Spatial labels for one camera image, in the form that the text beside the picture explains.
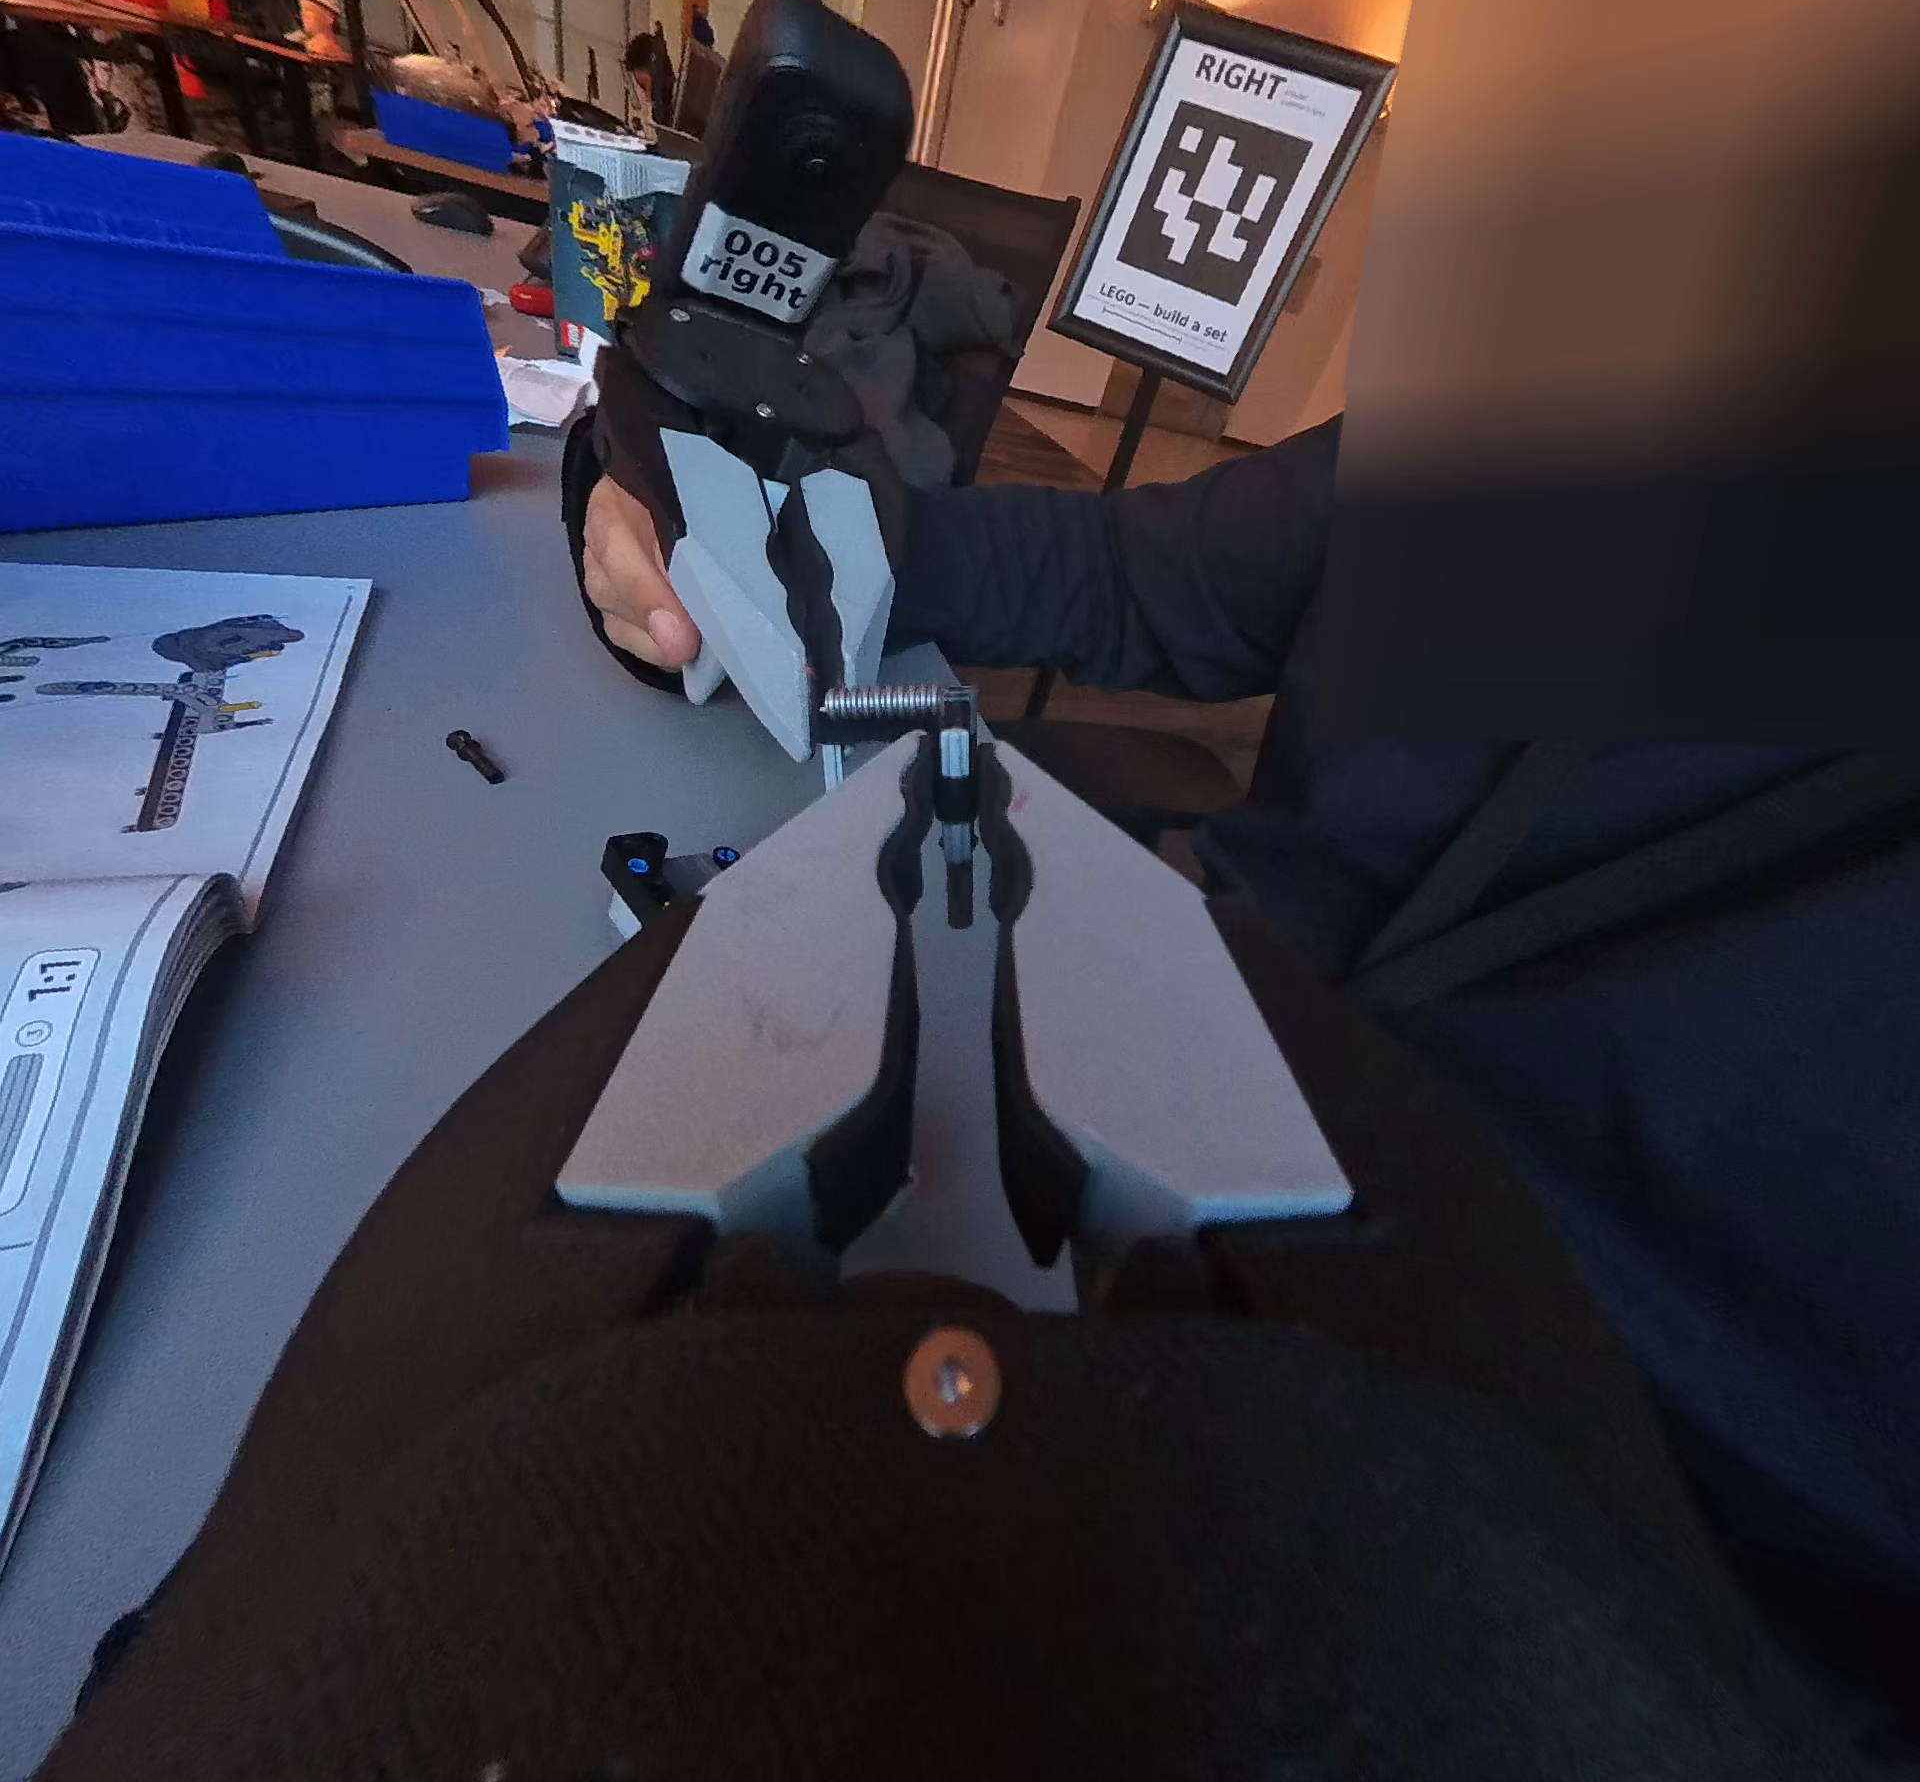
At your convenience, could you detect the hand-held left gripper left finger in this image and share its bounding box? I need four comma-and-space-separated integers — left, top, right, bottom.
555, 732, 924, 1256

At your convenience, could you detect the dark jacket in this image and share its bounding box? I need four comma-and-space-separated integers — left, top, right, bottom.
808, 209, 1024, 495

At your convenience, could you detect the black chair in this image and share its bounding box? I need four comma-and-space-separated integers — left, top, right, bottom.
981, 672, 1246, 885
877, 162, 1084, 495

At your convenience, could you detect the lego box yellow machine picture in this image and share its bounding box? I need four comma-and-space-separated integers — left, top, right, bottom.
543, 116, 694, 365

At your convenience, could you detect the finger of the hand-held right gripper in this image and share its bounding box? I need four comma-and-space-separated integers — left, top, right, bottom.
786, 466, 905, 690
659, 425, 830, 764

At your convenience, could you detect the person's right forearm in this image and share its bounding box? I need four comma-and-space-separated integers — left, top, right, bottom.
890, 417, 1344, 704

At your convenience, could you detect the lego instruction booklet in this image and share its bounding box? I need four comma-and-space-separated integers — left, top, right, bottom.
0, 559, 377, 1575

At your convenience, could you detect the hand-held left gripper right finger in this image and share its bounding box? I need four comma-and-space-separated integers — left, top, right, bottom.
981, 738, 1355, 1270

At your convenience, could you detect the blue plastic bin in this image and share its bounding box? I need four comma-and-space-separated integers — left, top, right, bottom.
0, 132, 511, 534
369, 86, 548, 174

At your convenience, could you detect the white crumpled paper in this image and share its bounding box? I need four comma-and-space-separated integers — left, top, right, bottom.
495, 358, 602, 431

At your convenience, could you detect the framed marker sign on stand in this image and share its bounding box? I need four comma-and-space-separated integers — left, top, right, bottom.
1048, 0, 1401, 495

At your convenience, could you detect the person's right hand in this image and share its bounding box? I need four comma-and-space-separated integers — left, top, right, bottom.
580, 474, 703, 670

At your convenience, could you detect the person's dark clothing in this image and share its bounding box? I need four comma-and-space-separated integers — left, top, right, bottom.
1199, 702, 1920, 1739

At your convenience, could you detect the grey and black lego assembly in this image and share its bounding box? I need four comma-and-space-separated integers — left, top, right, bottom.
599, 829, 739, 940

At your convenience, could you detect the lego shock absorber with spring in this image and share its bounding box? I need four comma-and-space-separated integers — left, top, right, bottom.
818, 680, 983, 932

